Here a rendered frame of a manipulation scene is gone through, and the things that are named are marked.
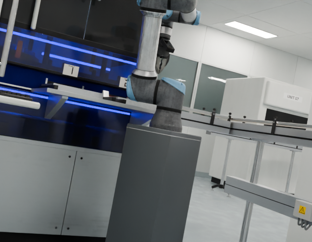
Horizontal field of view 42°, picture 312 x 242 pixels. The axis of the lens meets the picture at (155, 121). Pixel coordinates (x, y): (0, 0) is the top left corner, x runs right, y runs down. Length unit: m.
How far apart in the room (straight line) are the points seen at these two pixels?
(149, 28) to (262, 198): 1.37
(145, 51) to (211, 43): 6.48
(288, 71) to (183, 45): 2.66
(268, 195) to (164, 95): 1.11
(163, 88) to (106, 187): 0.88
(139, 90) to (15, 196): 0.96
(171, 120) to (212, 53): 6.51
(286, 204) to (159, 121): 1.05
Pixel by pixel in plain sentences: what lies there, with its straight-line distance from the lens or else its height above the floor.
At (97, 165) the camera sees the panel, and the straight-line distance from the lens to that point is 2.42.
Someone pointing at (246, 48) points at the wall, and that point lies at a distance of 8.76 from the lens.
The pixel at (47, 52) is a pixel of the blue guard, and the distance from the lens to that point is 2.33.
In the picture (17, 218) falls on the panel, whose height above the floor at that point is 0.17.
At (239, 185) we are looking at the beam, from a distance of 2.85.
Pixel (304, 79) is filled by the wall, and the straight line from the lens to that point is 9.78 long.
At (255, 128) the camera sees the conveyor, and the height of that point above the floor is 0.91.
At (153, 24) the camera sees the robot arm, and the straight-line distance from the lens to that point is 1.79.
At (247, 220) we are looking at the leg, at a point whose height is 0.31.
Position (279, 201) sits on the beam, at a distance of 2.56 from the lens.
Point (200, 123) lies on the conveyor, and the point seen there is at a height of 0.88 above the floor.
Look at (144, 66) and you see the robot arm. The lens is 1.81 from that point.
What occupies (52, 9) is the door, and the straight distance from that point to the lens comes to 2.38.
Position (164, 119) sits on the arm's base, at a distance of 1.79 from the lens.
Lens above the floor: 0.79
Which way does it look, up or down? 1 degrees up
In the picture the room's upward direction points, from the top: 11 degrees clockwise
